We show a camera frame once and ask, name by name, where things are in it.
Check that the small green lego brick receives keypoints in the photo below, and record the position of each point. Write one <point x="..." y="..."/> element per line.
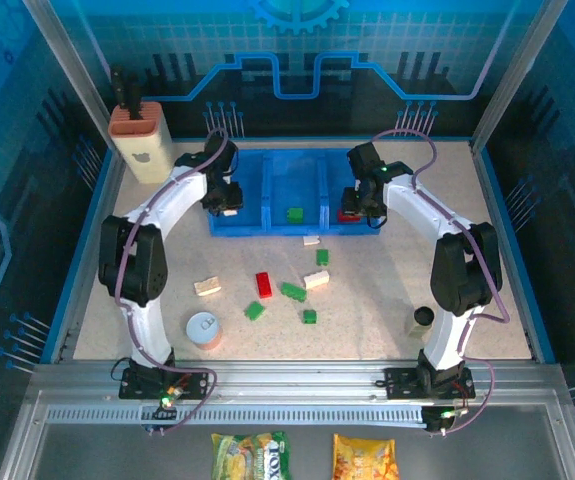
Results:
<point x="309" y="316"/>

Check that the blue plastic bin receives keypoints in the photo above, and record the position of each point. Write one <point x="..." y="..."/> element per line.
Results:
<point x="292" y="180"/>
<point x="249" y="220"/>
<point x="334" y="175"/>

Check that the aluminium frame post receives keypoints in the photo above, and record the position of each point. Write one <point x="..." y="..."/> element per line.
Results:
<point x="514" y="75"/>
<point x="74" y="70"/>

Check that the long white lego brick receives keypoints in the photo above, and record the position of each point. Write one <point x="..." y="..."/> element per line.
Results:
<point x="316" y="279"/>
<point x="207" y="287"/>

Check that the cream knife block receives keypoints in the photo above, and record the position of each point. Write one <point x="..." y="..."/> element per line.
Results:
<point x="149" y="155"/>

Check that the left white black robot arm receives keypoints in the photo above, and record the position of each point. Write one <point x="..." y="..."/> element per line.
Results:
<point x="137" y="270"/>

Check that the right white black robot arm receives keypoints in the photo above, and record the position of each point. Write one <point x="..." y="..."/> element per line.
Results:
<point x="462" y="275"/>

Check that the yellow snack bag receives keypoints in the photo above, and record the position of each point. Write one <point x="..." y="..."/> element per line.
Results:
<point x="364" y="457"/>

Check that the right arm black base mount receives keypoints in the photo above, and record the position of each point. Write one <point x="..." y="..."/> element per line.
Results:
<point x="402" y="385"/>

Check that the aluminium frame rail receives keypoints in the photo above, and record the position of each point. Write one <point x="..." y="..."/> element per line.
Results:
<point x="292" y="380"/>

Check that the small circuit board green light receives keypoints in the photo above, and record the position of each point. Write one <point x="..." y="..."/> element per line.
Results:
<point x="169" y="397"/>
<point x="449" y="414"/>

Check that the long green lego brick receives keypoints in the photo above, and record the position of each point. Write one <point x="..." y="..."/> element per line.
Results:
<point x="293" y="291"/>

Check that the green snack bag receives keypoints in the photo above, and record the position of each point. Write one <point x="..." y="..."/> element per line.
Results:
<point x="249" y="457"/>

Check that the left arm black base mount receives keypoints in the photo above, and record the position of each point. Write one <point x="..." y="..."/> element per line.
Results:
<point x="137" y="387"/>

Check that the square white lego brick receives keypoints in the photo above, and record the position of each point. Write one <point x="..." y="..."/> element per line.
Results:
<point x="230" y="213"/>

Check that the small bottle black cap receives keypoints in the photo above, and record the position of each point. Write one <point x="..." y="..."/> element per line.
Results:
<point x="421" y="320"/>

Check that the long red lego brick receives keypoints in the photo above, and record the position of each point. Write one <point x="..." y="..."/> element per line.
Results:
<point x="264" y="285"/>

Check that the small white lego brick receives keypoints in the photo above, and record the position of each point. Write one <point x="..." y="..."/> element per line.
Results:
<point x="311" y="240"/>

